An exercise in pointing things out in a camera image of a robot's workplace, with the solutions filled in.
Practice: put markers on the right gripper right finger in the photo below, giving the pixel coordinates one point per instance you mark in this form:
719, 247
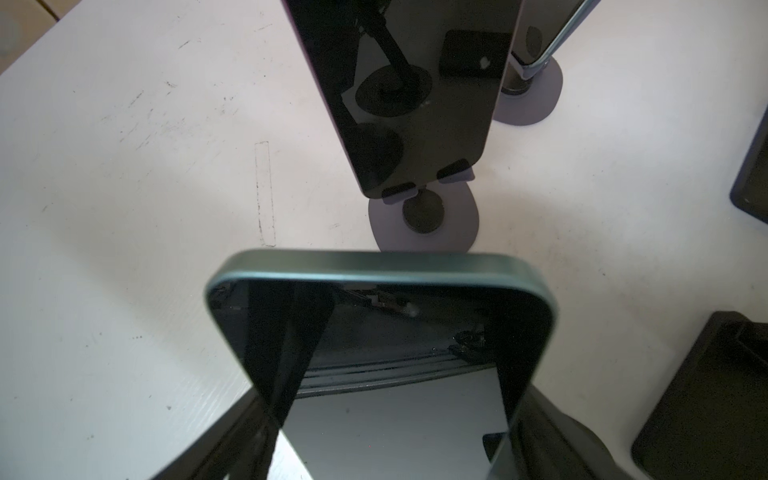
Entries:
542, 442

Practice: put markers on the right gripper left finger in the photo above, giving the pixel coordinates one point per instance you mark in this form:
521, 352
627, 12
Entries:
240, 445

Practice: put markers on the green phone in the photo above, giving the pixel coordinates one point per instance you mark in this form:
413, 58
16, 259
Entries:
384, 365

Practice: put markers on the front right black stand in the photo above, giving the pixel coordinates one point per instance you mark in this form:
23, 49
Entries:
711, 421

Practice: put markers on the purple round stand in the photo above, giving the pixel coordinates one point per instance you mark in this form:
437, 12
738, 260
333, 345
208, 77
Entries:
436, 218

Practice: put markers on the back left round stand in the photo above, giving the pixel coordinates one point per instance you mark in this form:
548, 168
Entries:
527, 102

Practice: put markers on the back left phone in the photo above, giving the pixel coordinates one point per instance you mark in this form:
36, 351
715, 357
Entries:
544, 25

